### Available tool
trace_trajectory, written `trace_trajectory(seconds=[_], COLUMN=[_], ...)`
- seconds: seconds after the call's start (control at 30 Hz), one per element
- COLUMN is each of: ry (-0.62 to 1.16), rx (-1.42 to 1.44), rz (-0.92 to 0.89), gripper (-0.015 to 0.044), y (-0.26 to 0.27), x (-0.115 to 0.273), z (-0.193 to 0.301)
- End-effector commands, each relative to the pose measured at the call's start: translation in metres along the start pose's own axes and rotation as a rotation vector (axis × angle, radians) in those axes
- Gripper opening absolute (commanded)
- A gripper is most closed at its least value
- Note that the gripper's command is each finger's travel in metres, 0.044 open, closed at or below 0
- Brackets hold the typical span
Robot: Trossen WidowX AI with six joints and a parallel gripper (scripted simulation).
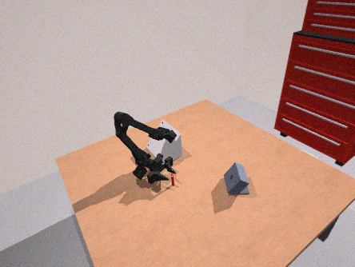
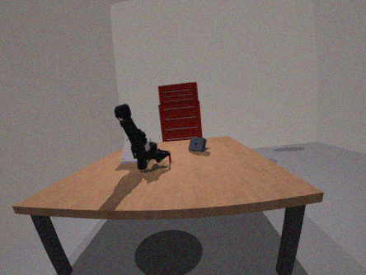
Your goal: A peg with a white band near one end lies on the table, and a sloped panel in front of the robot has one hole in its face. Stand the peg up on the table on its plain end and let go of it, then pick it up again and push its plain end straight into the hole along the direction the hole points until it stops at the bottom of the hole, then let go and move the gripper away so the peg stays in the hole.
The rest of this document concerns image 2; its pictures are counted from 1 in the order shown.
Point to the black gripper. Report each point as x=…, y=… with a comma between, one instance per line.
x=157, y=155

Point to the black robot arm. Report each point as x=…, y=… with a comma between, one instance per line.
x=136, y=136

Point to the dark grey square panel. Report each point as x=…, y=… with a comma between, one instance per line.
x=197, y=144

